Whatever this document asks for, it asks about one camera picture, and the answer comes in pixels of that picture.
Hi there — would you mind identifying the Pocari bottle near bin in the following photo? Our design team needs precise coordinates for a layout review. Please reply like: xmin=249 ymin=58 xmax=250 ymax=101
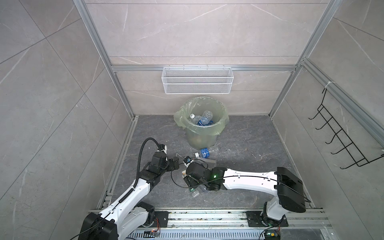
xmin=194 ymin=147 xmax=220 ymax=159

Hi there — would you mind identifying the mesh bin with green bag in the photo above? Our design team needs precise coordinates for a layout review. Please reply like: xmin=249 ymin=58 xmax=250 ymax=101
xmin=174 ymin=97 xmax=230 ymax=150

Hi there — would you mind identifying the small green label bottle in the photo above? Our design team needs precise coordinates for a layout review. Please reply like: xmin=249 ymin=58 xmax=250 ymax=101
xmin=190 ymin=188 xmax=200 ymax=198

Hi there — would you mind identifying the black wire hook rack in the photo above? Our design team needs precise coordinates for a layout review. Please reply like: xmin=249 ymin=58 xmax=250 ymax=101
xmin=308 ymin=88 xmax=384 ymax=170

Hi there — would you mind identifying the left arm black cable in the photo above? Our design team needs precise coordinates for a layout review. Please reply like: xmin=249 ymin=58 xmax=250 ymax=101
xmin=133 ymin=137 xmax=164 ymax=193

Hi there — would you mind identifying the square clear bottle green band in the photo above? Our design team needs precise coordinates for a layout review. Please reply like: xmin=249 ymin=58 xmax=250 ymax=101
xmin=194 ymin=158 xmax=217 ymax=169

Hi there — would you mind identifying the Pocari bottle blue label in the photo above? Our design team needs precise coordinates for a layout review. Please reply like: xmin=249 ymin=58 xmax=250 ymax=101
xmin=198 ymin=111 xmax=213 ymax=126

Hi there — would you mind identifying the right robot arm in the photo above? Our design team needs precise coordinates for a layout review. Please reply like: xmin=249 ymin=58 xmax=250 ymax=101
xmin=184 ymin=163 xmax=308 ymax=227

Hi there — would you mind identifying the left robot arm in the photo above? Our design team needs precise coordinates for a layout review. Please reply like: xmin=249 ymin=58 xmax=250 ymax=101
xmin=77 ymin=150 xmax=180 ymax=240

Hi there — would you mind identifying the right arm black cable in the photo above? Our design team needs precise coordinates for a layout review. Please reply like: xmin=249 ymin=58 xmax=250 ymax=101
xmin=170 ymin=158 xmax=229 ymax=190

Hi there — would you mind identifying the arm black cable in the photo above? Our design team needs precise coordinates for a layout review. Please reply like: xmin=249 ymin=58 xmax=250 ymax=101
xmin=170 ymin=158 xmax=229 ymax=190
xmin=133 ymin=137 xmax=164 ymax=193

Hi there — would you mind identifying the white wire wall basket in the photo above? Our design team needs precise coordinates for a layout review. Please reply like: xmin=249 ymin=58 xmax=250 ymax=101
xmin=162 ymin=67 xmax=234 ymax=95

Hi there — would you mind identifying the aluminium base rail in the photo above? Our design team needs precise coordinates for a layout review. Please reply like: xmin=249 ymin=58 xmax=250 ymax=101
xmin=82 ymin=209 xmax=334 ymax=240

